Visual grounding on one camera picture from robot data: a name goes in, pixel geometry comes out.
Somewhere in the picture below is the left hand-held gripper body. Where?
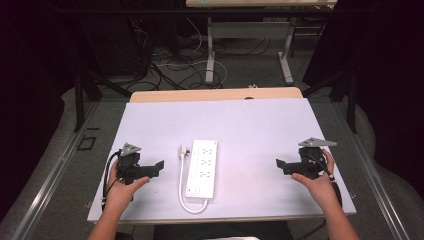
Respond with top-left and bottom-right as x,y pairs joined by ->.
116,142 -> 149,185

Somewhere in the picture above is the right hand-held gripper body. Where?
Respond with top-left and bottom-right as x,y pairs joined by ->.
298,137 -> 338,180

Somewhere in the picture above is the person's right hand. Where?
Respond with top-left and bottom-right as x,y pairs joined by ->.
291,148 -> 338,203

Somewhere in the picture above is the person's left hand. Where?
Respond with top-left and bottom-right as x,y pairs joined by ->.
104,160 -> 150,210

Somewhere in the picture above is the white plug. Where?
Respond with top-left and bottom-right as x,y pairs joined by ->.
177,144 -> 191,160

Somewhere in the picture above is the white power strip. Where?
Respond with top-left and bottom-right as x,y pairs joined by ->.
184,139 -> 219,201

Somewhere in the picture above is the black metal stand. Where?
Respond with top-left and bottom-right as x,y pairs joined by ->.
73,68 -> 133,133
301,66 -> 360,134

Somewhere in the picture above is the person's dark clothing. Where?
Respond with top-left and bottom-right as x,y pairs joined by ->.
152,220 -> 295,240

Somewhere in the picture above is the light wooden table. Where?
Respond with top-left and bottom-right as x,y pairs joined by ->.
129,86 -> 304,104

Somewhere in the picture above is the dark curtain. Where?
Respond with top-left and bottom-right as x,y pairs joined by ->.
0,0 -> 79,221
302,0 -> 424,201

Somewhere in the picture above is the black cabinet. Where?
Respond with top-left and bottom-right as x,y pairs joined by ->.
78,11 -> 153,78

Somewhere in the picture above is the desk with white metal legs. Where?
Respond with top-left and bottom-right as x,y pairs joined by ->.
185,0 -> 338,86

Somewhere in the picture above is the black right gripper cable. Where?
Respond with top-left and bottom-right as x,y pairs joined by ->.
308,154 -> 336,183

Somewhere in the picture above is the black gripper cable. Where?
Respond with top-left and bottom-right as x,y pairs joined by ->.
308,154 -> 336,183
101,150 -> 122,212

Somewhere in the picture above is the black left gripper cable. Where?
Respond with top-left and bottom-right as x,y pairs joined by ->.
101,150 -> 122,212

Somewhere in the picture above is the white power strip cable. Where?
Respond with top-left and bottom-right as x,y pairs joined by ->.
177,156 -> 210,215

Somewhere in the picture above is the aluminium floor rail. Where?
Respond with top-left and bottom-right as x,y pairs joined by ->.
332,101 -> 410,240
10,101 -> 102,240

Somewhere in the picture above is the bundle of black floor cables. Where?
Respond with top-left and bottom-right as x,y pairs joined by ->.
131,31 -> 231,92

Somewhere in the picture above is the white floor cable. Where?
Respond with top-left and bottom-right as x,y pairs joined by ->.
156,59 -> 229,88

